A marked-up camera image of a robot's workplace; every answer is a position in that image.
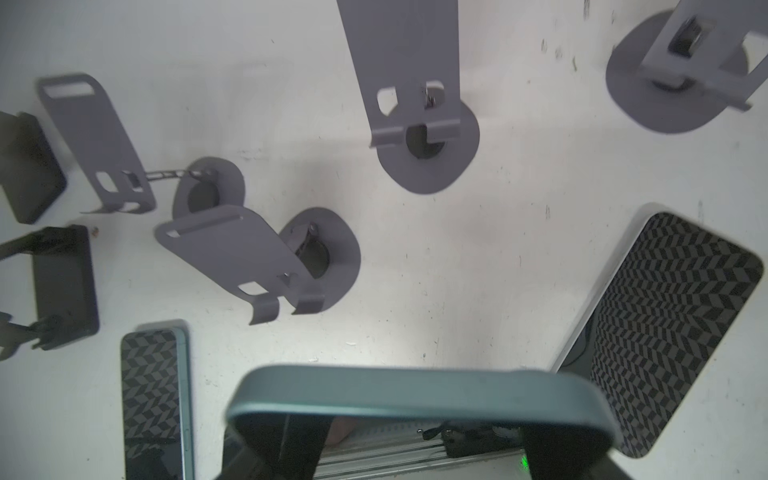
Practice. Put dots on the grey stand under back-left phone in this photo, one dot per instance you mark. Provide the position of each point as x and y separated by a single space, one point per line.
89 125

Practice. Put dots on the grey round phone stand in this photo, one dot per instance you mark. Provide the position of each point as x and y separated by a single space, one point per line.
681 68

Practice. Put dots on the grey stand under middle phone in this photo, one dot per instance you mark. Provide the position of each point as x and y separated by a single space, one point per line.
312 263

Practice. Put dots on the black stand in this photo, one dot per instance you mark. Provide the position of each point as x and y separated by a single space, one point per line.
64 290
31 176

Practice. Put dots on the black phone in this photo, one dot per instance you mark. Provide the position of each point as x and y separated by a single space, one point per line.
662 314
283 413
156 404

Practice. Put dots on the grey stand under back phone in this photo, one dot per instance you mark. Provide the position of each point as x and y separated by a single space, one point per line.
406 56

